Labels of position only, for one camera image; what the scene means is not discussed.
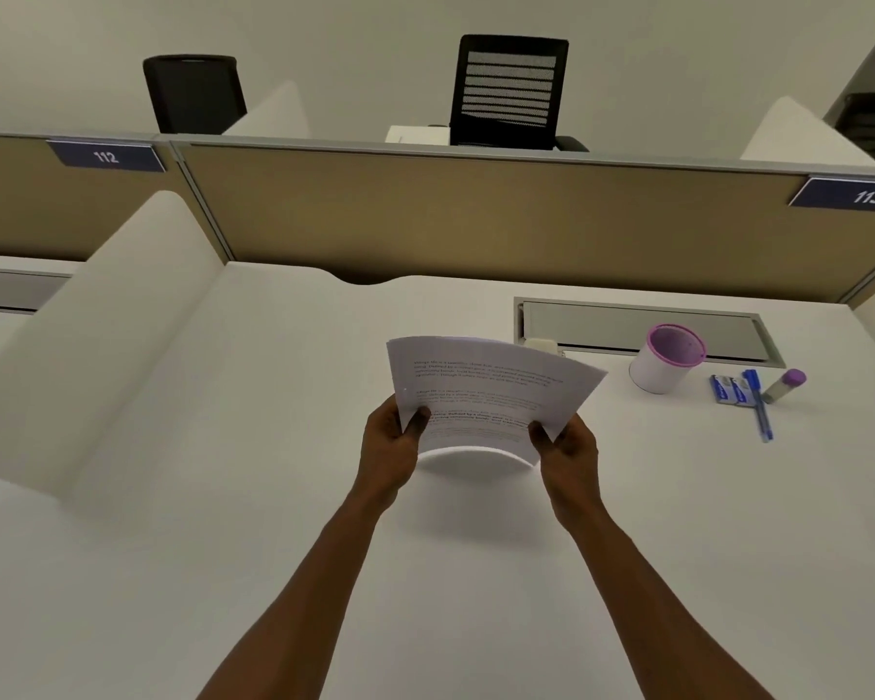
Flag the person's left hand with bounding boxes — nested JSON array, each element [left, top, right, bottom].
[[361, 394, 433, 512]]

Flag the person's left forearm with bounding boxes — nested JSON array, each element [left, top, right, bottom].
[[196, 487, 399, 700]]

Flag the printed white paper sheets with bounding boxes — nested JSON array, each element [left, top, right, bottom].
[[385, 335, 611, 468]]

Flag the black striped mesh office chair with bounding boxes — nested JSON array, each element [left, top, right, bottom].
[[448, 34, 590, 153]]

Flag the purple capped glue stick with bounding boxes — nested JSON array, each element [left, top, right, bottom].
[[761, 367, 808, 402]]

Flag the person's right forearm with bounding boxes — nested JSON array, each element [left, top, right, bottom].
[[561, 506, 774, 700]]

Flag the blue pen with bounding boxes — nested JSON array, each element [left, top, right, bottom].
[[742, 367, 774, 443]]

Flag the wide beige partition panel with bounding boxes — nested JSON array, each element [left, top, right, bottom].
[[171, 135, 875, 303]]

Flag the person's right hand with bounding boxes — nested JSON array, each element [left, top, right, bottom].
[[527, 413, 601, 533]]

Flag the white cup with purple rim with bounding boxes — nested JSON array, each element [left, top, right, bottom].
[[628, 324, 709, 396]]

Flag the grey desk cable tray lid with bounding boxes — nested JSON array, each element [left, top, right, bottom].
[[0, 267, 74, 316], [512, 297, 786, 368]]

